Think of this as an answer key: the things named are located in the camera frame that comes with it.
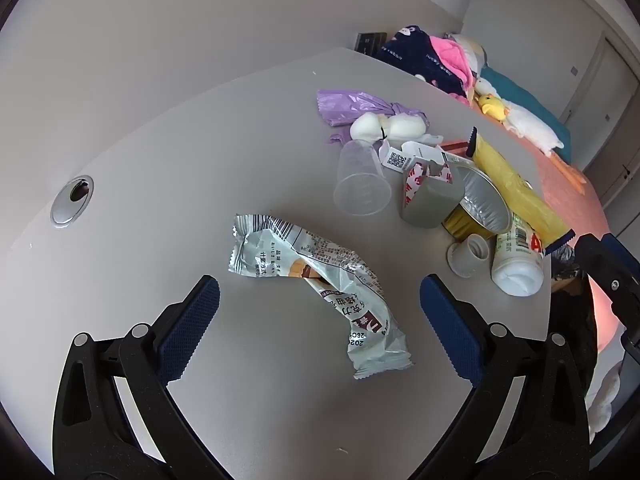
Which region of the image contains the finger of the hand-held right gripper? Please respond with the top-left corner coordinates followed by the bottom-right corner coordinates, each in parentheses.
top-left (574, 232), bottom-right (640, 333)

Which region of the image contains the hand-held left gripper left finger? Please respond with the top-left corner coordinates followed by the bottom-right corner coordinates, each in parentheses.
top-left (52, 274), bottom-right (236, 480)

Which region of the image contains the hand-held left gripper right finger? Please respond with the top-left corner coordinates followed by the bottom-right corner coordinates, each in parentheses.
top-left (407, 274), bottom-right (591, 480)

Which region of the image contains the round foil bowl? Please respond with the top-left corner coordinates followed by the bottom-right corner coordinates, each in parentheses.
top-left (440, 162), bottom-right (514, 238)

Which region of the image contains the pale snack wrapper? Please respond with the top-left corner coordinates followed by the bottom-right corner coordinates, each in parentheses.
top-left (229, 214), bottom-right (413, 381)

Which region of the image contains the white printed cloth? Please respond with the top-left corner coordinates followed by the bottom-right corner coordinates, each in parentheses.
top-left (586, 360), bottom-right (622, 443)

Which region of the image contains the white plastic bottle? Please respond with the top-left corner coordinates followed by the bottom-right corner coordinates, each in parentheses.
top-left (491, 212), bottom-right (546, 297)

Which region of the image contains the bed with pink sheet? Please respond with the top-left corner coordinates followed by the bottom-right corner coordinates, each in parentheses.
top-left (440, 65), bottom-right (617, 356)

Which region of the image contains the yellow snack packet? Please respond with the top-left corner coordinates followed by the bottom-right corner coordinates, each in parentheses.
top-left (467, 127), bottom-right (576, 256)

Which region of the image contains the grey torn paper cup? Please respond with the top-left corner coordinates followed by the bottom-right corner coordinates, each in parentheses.
top-left (400, 157), bottom-right (467, 229)

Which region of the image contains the white door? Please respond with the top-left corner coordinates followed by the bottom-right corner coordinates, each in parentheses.
top-left (560, 35), bottom-right (640, 206)

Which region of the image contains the white goose plush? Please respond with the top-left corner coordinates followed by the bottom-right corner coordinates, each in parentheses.
top-left (472, 77), bottom-right (586, 193)

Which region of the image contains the clear plastic cup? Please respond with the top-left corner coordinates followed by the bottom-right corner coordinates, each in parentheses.
top-left (332, 140), bottom-right (392, 217)

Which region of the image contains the round metal desk grommet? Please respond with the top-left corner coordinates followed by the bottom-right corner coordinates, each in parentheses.
top-left (50, 175), bottom-right (95, 226)

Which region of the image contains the white carton box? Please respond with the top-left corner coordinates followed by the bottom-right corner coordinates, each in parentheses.
top-left (377, 140), bottom-right (473, 173)

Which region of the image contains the white plush duck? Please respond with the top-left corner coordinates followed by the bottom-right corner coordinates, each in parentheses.
top-left (480, 65), bottom-right (572, 143)

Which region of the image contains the yellow duck plush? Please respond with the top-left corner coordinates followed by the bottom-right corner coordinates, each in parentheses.
top-left (477, 94), bottom-right (507, 122)

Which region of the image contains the white foam toy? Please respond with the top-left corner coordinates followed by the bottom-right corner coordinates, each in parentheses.
top-left (349, 112), bottom-right (431, 142)

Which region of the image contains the purple plastic bag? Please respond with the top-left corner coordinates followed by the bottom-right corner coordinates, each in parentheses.
top-left (316, 89), bottom-right (431, 145)

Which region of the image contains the pink fleece blanket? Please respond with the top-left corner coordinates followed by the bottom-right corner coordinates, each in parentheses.
top-left (430, 35), bottom-right (479, 100)

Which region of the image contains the navy printed blanket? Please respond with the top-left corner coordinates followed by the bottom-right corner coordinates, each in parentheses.
top-left (375, 24), bottom-right (473, 106)

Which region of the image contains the black wall socket panel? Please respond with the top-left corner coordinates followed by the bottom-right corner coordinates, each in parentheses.
top-left (356, 32), bottom-right (388, 55)

